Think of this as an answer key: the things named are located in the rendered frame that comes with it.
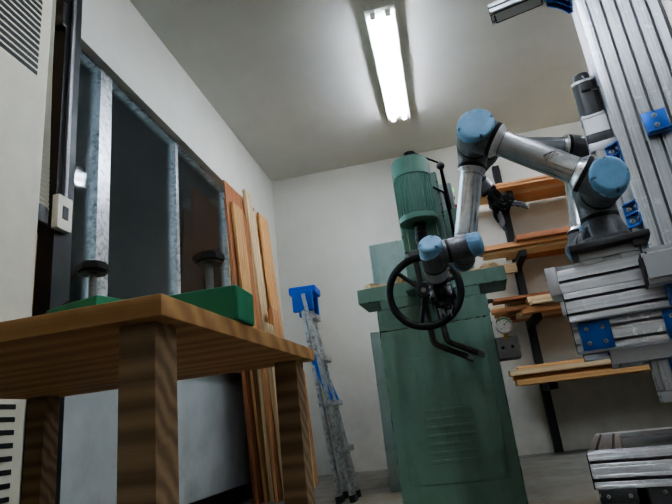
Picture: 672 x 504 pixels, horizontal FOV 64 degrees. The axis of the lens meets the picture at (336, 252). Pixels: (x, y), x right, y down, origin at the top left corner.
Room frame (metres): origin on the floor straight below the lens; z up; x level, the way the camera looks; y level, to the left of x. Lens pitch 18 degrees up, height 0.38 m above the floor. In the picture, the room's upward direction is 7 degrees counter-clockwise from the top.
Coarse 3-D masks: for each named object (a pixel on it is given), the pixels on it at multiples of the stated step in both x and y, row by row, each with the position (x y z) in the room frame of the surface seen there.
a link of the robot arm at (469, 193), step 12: (468, 168) 1.65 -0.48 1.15; (480, 168) 1.65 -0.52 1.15; (468, 180) 1.66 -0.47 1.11; (480, 180) 1.67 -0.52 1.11; (468, 192) 1.66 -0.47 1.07; (480, 192) 1.68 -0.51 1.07; (468, 204) 1.66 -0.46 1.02; (456, 216) 1.69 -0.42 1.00; (468, 216) 1.66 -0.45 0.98; (456, 228) 1.69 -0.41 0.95; (468, 228) 1.66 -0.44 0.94; (456, 264) 1.69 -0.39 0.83; (468, 264) 1.66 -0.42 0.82
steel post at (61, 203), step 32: (64, 0) 1.74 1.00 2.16; (64, 32) 1.74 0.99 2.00; (64, 64) 1.74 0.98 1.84; (64, 96) 1.75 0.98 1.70; (64, 128) 1.76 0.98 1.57; (64, 160) 1.76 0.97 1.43; (64, 192) 1.76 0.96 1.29; (64, 224) 1.75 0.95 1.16; (64, 256) 1.80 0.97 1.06; (64, 288) 1.80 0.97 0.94
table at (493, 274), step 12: (468, 276) 2.07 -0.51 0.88; (480, 276) 2.06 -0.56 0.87; (492, 276) 2.05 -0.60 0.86; (504, 276) 2.03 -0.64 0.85; (372, 288) 2.16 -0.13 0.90; (384, 288) 2.15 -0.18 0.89; (396, 288) 2.14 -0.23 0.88; (408, 288) 2.03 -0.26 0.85; (480, 288) 2.14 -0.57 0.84; (492, 288) 2.17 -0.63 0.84; (504, 288) 2.20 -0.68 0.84; (360, 300) 2.17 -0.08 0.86; (372, 300) 2.16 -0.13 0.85
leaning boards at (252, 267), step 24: (240, 216) 3.47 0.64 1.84; (240, 240) 3.41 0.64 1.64; (264, 240) 3.98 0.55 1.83; (240, 264) 3.36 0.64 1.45; (264, 264) 3.94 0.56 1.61; (264, 288) 3.93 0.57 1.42; (264, 312) 3.76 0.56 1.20; (264, 384) 3.29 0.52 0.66; (264, 408) 3.33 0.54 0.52; (264, 432) 3.33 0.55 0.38; (264, 456) 3.38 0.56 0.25; (312, 456) 3.97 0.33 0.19; (264, 480) 3.33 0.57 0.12
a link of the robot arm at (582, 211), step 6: (576, 192) 1.62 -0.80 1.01; (576, 198) 1.62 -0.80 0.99; (582, 198) 1.57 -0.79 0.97; (576, 204) 1.64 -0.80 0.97; (582, 204) 1.60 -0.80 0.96; (588, 204) 1.57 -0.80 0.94; (582, 210) 1.62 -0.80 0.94; (588, 210) 1.60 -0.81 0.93; (594, 210) 1.59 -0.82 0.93; (600, 210) 1.58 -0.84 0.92; (606, 210) 1.58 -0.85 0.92; (618, 210) 1.60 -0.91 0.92; (582, 216) 1.62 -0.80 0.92
